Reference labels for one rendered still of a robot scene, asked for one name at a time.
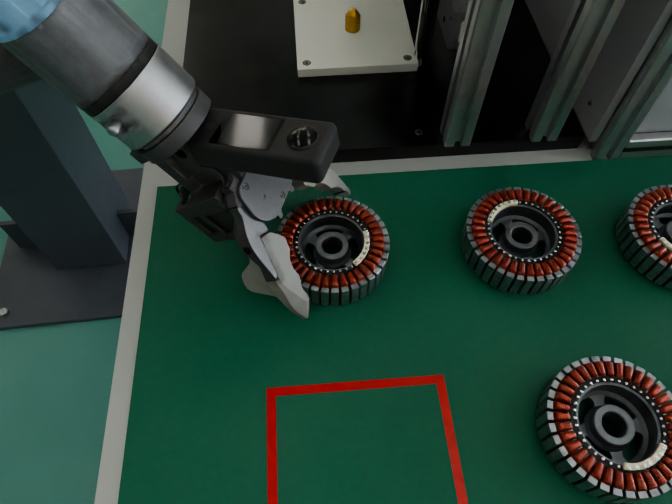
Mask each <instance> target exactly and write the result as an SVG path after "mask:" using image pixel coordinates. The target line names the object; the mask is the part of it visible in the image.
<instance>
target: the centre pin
mask: <svg viewBox="0 0 672 504"><path fill-rule="evenodd" d="M360 17H361V15H360V13H359V12H358V11H357V9H356V8H350V9H349V11H348V12H347V13H346V14H345V30H346V31H347V32H348V33H357V32H358V31H359V30H360Z"/></svg>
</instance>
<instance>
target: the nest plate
mask: <svg viewBox="0 0 672 504"><path fill-rule="evenodd" d="M293 4H294V21H295V37H296V54H297V70H298V77H314V76H332V75H351V74H370V73H389V72H408V71H417V69H418V60H417V58H416V57H414V49H415V48H414V44H413V40H412V36H411V31H410V27H409V23H408V19H407V15H406V11H405V7H404V3H403V0H293ZM350 8H356V9H357V11H358V12H359V13H360V15H361V17H360V30H359V31H358V32H357V33H348V32H347V31H346V30H345V14H346V13H347V12H348V11H349V9H350Z"/></svg>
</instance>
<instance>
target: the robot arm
mask: <svg viewBox="0 0 672 504"><path fill-rule="evenodd" d="M40 80H45V81H46V82H47V83H48V84H50V85H51V86H52V87H53V88H55V89H56V90H57V91H58V92H60V93H61V94H62V95H63V96H65V97H66V98H67V99H68V100H70V101H71V102H72V103H73V104H75V105H76V106H77V107H78V108H80V109H81V110H83V111H84V112H85V113H86V114H88V115H89V116H90V117H92V118H93V119H94V120H95V121H97V122H98V123H99V124H100V125H102V126H103V127H104V128H105V129H106V130H107V133H108V134H109V135H111V136H113V137H117V138H118V139H119V140H120V141H122V142H123V143H124V144H125V145H127V146H128V147H129V148H130V149H132V151H131V152H130V155H131V156H132V157H133V158H135V159H136V160H137V161H138V162H140V163H141V164H144V163H146V162H148V161H150V162H151V163H152V164H156V165H157V166H159V167H160V168H161V169H162V170H163V171H165V172H166V173H167V174H168V175H170V176H171V177H172V178H173V179H175V180H176V181H177V182H178V183H179V184H177V186H176V188H175V189H176V191H177V193H178V194H179V195H180V196H181V200H180V201H179V203H178V205H177V207H176V209H175V212H177V213H178V214H179V215H180V216H182V217H183V218H184V219H186V220H187V221H188V222H190V223H191V224H192V225H194V226H195V227H196V228H197V229H199V230H200V231H201V232H203V233H204V234H205V235H207V236H208V237H209V238H211V239H212V240H213V241H214V242H216V243H217V242H221V241H225V240H231V241H232V240H236V241H237V243H238V245H239V246H240V248H241V249H242V251H243V252H244V253H245V254H246V255H247V256H248V257H249V260H250V263H249V265H248V266H247V267H246V269H245V270H244V271H243V272H242V280H243V283H244V285H245V286H246V287H247V289H249V290H250V291H252V292H255V293H260V294H265V295H270V296H275V297H277V298H278V299H279V300H280V301H281V302H282V303H283V304H284V305H285V306H286V307H287V308H288V309H289V310H290V311H291V312H292V313H294V314H295V315H297V316H298V317H300V318H302V319H306V318H308V317H309V309H310V296H309V295H307V293H306V292H305V291H304V290H303V288H302V285H301V282H300V276H299V274H298V273H297V272H296V271H295V270H294V268H293V266H292V264H291V260H290V249H289V246H288V244H287V241H286V239H285V237H284V236H281V235H278V234H275V233H272V232H269V229H268V228H267V226H266V225H265V223H264V221H269V220H277V219H281V218H282V217H283V213H282V210H281V208H282V206H283V203H284V201H285V198H286V196H287V194H288V193H290V192H293V190H294V189H299V190H303V189H307V188H310V187H315V188H316V189H318V190H319V191H323V190H328V191H330V192H332V193H333V194H334V195H339V196H350V193H351V192H350V190H349V188H348V187H347V186H346V185H345V184H344V182H343V181H342V180H341V179H340V178H339V177H338V176H337V174H336V173H335V172H334V171H333V170H332V169H331V168H330V165H331V163H332V160H333V158H334V156H335V154H336V152H337V150H338V147H339V145H340V142H339V137H338V132H337V128H336V126H335V125H334V124H333V123H331V122H323V121H315V120H306V119H298V118H290V117H282V116H274V115H266V114H258V113H250V112H241V111H233V110H225V109H217V108H211V109H210V106H211V100H210V98H209V97H208V96H207V95H205V94H204V93H203V92H202V91H201V90H200V89H199V88H198V87H196V86H195V80H194V78H193V77H192V76H190V75H189V74H188V73H187V72H186V71H185V70H184V69H183V68H182V67H181V66H180V65H179V64H178V63H177V62H176V61H175V60H174V59H173V58H172V57H171V56H170V55H169V54H168V53H167V52H166V51H165V50H164V49H163V48H162V47H161V46H160V45H159V44H158V43H155V42H154V41H153V40H152V39H151V38H150V37H149V36H148V35H147V34H146V33H145V32H144V31H143V30H142V29H141V28H140V27H139V26H138V25H137V24H136V23H135V22H134V21H133V20H132V19H131V18H130V17H129V16H128V15H127V14H126V13H125V12H124V11H123V10H122V9H121V8H120V7H119V6H118V5H117V4H116V3H115V2H114V1H113V0H0V95H2V94H5V93H8V92H10V91H13V90H16V89H18V88H21V87H24V86H26V85H29V84H32V83H35V82H37V81H40ZM209 109H210V110H209ZM180 185H182V186H183V187H182V189H181V191H179V189H178V186H180ZM189 194H191V196H190V198H189V199H188V196H189ZM186 201H188V202H186ZM185 203H186V204H185ZM192 218H193V219H195V220H196V221H197V222H199V223H200V224H201V225H202V226H201V225H200V224H199V223H197V222H196V221H195V220H193V219H192ZM203 226H204V227H205V228H206V229H208V230H209V231H210V232H211V233H210V232H209V231H208V230H206V229H205V228H204V227H203Z"/></svg>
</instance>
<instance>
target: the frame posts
mask: <svg viewBox="0 0 672 504"><path fill-rule="evenodd" d="M625 1H626V0H575V2H574V5H573V7H572V10H571V12H570V15H569V17H568V19H567V22H566V24H565V27H564V29H563V32H562V34H561V36H560V39H559V41H558V44H557V46H556V49H555V51H554V53H553V56H552V58H551V61H550V63H549V66H548V68H547V70H546V73H545V75H544V78H543V80H542V83H541V85H540V87H539V90H538V92H537V95H536V97H535V100H534V102H533V104H532V107H531V109H530V112H529V114H528V117H527V119H526V121H525V127H526V130H530V133H529V138H530V140H531V141H532V142H540V141H541V140H542V137H543V136H546V139H547V141H556V140H557V138H558V136H559V134H560V132H561V130H562V128H563V126H564V124H565V122H566V120H567V118H568V116H569V114H570V112H571V110H572V108H573V106H574V104H575V101H576V99H577V97H578V95H579V93H580V91H581V89H582V87H583V85H584V83H585V81H586V79H587V77H588V75H589V73H590V71H591V69H592V67H593V65H594V63H595V61H596V59H597V57H598V55H599V53H600V51H601V49H602V47H603V45H604V43H605V41H606V39H607V37H608V35H609V33H610V31H611V29H612V27H613V25H614V23H615V21H616V19H617V17H618V15H619V13H620V11H621V9H622V7H623V5H624V3H625ZM513 3H514V0H469V3H468V7H467V12H466V16H465V20H464V25H463V29H462V34H461V38H460V42H459V47H458V51H457V55H456V60H455V64H454V69H453V73H452V77H451V82H450V86H449V90H448V95H447V99H446V103H445V108H444V112H443V117H442V121H441V125H440V132H441V135H444V136H443V144H444V146H445V147H454V144H455V142H456V141H460V145H461V146H469V145H470V144H471V140H472V137H473V134H474V130H475V127H476V124H477V121H478V117H479V114H480V111H481V108H482V104H483V101H484V98H485V95H486V91H487V88H488V85H489V82H490V78H491V75H492V72H493V69H494V65H495V62H496V59H497V55H498V52H499V49H500V46H501V42H502V39H503V36H504V33H505V29H506V26H507V23H508V20H509V16H510V13H511V10H512V7H513Z"/></svg>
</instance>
